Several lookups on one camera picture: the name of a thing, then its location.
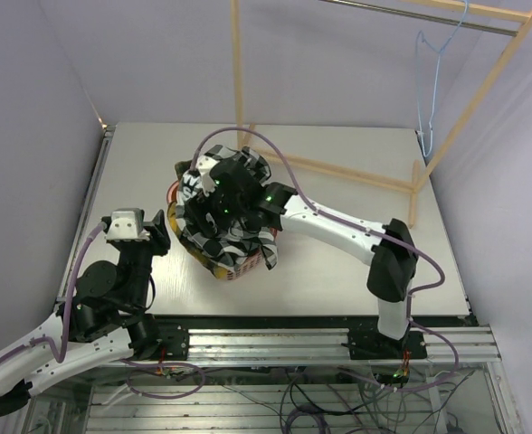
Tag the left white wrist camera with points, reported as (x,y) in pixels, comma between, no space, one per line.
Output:
(125,224)

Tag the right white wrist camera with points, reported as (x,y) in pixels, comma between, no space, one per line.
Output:
(202,169)

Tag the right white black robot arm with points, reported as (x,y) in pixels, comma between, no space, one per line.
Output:
(387,249)

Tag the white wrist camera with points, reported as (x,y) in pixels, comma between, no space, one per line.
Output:
(202,169)
(125,224)

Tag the aluminium rail base frame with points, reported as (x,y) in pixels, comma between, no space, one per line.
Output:
(313,306)

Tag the black white checkered shirt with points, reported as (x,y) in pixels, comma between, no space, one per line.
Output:
(233,250)

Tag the yellow black plaid shirt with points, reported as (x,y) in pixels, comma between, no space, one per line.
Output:
(181,168)

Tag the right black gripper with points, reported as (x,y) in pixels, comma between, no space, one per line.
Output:
(199,206)

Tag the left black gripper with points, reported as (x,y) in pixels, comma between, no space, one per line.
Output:
(160,240)

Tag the light blue wire hanger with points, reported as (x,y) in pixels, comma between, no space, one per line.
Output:
(427,66)

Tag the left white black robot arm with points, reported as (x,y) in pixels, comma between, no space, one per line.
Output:
(104,316)

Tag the pink plastic laundry basket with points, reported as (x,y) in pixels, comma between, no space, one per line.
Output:
(220,273)

